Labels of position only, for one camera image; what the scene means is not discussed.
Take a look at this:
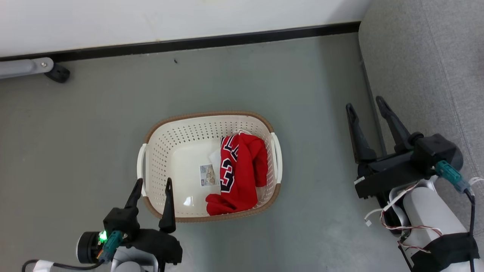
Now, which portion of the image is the teal left cable connector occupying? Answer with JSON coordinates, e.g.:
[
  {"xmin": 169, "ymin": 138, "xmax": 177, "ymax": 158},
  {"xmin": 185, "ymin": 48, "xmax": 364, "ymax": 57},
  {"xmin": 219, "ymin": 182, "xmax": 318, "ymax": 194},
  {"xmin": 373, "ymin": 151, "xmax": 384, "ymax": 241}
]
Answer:
[{"xmin": 99, "ymin": 231, "xmax": 123, "ymax": 263}]

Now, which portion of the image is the red and white wire bundle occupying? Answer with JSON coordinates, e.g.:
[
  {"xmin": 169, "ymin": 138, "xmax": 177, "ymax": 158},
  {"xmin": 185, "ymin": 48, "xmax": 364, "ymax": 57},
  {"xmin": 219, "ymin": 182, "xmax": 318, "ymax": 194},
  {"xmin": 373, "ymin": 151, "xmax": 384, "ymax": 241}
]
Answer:
[{"xmin": 365, "ymin": 181, "xmax": 443, "ymax": 253}]

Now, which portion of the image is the grey fabric sofa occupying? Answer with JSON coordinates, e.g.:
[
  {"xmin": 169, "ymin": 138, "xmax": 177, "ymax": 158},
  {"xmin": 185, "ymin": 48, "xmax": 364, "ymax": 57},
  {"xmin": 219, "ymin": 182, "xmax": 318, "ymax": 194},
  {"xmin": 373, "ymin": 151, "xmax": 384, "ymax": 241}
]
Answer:
[{"xmin": 358, "ymin": 0, "xmax": 484, "ymax": 235}]

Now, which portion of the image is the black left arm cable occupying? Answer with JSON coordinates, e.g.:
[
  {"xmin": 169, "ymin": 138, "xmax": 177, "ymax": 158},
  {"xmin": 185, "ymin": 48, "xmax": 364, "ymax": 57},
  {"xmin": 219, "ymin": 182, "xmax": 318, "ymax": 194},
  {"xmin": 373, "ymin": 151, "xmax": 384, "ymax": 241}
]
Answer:
[{"xmin": 22, "ymin": 259, "xmax": 110, "ymax": 272}]

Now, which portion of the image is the black baseboard strip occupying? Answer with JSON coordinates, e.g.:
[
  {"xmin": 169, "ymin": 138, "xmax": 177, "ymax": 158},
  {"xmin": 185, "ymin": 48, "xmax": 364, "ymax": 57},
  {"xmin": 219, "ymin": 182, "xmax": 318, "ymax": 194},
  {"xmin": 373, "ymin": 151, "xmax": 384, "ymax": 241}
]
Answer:
[{"xmin": 0, "ymin": 21, "xmax": 361, "ymax": 63}]

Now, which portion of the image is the teal cable connector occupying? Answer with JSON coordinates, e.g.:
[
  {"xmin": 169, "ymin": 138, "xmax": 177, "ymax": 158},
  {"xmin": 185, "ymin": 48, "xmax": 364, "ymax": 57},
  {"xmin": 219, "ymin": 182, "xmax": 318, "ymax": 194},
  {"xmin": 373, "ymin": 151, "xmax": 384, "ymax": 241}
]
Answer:
[
  {"xmin": 99, "ymin": 231, "xmax": 123, "ymax": 263},
  {"xmin": 435, "ymin": 161, "xmax": 471, "ymax": 194}
]

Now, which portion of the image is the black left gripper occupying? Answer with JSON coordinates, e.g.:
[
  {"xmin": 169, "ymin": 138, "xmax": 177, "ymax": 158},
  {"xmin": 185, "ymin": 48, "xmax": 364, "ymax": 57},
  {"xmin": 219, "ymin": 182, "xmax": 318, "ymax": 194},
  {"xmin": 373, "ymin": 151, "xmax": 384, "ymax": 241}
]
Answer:
[{"xmin": 103, "ymin": 177, "xmax": 183, "ymax": 263}]

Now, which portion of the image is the grey metal frame leg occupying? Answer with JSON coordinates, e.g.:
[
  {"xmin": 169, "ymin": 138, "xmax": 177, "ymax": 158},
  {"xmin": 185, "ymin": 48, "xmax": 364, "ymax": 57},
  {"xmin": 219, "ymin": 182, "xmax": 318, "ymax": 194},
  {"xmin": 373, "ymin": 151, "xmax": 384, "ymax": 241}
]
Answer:
[{"xmin": 0, "ymin": 57, "xmax": 54, "ymax": 80}]

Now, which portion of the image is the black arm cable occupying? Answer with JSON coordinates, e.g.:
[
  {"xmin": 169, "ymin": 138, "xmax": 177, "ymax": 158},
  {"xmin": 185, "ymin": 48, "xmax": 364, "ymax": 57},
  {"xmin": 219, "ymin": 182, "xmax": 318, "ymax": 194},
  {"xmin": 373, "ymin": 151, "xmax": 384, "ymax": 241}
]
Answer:
[
  {"xmin": 463, "ymin": 189, "xmax": 476, "ymax": 272},
  {"xmin": 22, "ymin": 259, "xmax": 110, "ymax": 272}
]

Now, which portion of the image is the paper product label sticker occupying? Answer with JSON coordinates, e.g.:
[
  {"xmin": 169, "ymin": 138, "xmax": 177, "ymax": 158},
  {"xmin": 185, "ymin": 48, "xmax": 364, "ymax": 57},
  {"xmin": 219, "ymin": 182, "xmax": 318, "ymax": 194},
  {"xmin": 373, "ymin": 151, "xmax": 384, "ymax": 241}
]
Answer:
[{"xmin": 200, "ymin": 164, "xmax": 217, "ymax": 187}]

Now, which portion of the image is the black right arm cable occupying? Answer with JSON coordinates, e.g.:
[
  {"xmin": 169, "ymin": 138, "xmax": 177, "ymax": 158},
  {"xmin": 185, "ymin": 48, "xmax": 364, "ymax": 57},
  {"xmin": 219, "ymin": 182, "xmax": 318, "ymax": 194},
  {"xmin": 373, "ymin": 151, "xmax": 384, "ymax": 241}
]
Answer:
[{"xmin": 463, "ymin": 189, "xmax": 476, "ymax": 272}]

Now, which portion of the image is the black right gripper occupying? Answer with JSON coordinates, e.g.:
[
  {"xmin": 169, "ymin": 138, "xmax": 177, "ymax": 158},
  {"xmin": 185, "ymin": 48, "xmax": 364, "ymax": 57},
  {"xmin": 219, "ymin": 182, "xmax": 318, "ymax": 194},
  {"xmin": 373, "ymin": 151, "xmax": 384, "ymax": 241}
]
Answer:
[{"xmin": 346, "ymin": 96, "xmax": 464, "ymax": 199}]

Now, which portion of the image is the cream perforated laundry basket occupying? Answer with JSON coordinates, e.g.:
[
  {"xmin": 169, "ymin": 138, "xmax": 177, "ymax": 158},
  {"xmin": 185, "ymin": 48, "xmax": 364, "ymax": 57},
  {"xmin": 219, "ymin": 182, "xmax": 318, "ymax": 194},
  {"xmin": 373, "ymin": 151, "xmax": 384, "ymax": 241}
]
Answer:
[{"xmin": 137, "ymin": 111, "xmax": 283, "ymax": 223}]

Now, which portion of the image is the teal right cable connector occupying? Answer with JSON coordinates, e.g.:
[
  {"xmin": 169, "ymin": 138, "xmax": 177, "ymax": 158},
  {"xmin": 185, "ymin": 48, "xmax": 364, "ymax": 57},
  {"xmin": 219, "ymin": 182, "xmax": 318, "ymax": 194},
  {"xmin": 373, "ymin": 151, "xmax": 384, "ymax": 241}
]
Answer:
[{"xmin": 435, "ymin": 161, "xmax": 471, "ymax": 194}]

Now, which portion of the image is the red jersey with black numbers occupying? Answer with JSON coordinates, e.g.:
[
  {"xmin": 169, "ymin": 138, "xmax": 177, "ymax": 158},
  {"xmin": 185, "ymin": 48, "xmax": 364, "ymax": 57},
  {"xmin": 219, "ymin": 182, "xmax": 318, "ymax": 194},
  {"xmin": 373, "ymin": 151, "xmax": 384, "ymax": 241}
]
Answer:
[{"xmin": 206, "ymin": 130, "xmax": 269, "ymax": 216}]

